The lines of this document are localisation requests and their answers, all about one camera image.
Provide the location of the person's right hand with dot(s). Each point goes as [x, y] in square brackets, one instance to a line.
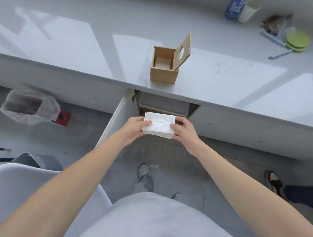
[187, 136]

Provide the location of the person's left hand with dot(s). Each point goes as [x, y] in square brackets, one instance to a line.
[132, 129]

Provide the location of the person's right thumb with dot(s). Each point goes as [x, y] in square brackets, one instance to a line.
[174, 128]

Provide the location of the person's left thumb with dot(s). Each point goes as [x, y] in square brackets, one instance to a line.
[147, 124]

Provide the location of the white tissue stack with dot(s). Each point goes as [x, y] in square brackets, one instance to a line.
[160, 125]

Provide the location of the person's right forearm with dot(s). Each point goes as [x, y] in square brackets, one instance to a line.
[244, 193]

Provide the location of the person's left forearm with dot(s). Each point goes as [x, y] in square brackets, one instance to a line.
[68, 180]

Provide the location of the metal door hinge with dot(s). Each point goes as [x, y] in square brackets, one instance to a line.
[134, 97]

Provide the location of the white cabinet door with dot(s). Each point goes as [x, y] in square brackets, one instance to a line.
[117, 117]

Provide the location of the person's grey shoe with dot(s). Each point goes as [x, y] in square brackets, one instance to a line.
[143, 170]
[175, 195]

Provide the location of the wooden tissue box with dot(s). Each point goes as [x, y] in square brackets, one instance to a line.
[163, 75]

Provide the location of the person's grey trouser leg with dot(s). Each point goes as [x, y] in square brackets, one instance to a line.
[144, 184]

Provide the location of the wooden lid with round hole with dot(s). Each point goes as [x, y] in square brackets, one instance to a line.
[183, 58]

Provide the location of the red box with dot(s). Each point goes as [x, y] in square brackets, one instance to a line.
[63, 117]

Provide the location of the person's light grey shirt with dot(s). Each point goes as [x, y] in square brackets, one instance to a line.
[151, 217]

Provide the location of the grey denim cloth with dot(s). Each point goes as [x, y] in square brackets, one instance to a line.
[39, 161]

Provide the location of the trash bin with clear bag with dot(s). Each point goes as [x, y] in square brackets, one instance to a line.
[29, 107]

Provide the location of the blue bottle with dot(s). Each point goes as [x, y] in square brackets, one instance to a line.
[234, 9]

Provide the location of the white cup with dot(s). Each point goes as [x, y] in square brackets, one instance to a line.
[247, 12]

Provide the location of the clear bag with brown contents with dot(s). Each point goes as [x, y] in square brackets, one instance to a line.
[275, 24]

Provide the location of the green round lid container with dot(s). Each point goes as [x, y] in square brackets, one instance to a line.
[297, 40]

